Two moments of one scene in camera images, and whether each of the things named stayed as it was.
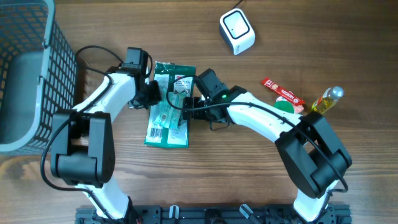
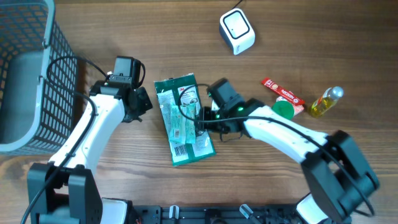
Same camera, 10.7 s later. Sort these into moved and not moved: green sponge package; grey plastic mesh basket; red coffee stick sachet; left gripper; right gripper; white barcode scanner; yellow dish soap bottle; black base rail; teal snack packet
Moved: teal snack packet; left gripper; green sponge package; right gripper
Not moved: white barcode scanner; red coffee stick sachet; black base rail; yellow dish soap bottle; grey plastic mesh basket
